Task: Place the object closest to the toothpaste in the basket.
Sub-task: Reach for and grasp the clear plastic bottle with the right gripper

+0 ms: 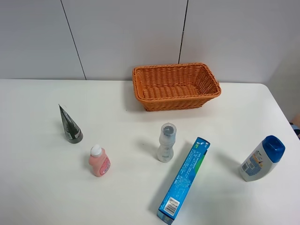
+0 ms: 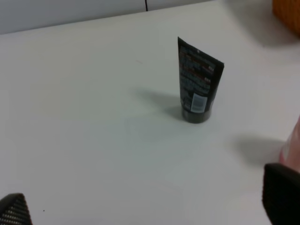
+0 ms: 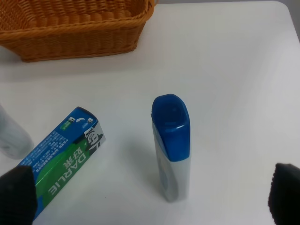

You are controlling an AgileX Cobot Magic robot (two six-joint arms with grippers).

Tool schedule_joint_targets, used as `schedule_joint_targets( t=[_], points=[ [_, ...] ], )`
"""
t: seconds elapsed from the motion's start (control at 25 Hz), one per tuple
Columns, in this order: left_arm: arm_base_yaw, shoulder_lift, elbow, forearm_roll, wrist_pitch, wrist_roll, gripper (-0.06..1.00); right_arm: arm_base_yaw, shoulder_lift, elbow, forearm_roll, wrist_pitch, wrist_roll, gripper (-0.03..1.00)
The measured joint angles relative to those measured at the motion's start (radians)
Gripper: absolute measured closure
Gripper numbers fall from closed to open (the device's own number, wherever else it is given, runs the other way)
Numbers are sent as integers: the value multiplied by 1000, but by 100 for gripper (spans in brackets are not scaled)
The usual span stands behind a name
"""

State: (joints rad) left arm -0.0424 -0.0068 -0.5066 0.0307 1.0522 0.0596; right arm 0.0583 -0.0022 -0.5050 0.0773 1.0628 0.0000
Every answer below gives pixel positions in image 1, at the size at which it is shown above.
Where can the clear plastic bottle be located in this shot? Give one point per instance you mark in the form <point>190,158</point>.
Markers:
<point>167,140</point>

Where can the orange wicker basket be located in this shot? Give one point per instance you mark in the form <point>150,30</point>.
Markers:
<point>174,86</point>

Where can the blue toothpaste box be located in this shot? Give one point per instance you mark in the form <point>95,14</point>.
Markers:
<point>175,196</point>

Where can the pink lotion bottle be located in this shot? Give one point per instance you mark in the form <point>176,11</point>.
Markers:
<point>99,160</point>

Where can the dark green upright tube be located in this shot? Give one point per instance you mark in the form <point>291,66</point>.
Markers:
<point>72,131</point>

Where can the white blue-capped shampoo bottle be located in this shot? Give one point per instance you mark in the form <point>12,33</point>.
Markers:
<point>263,159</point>

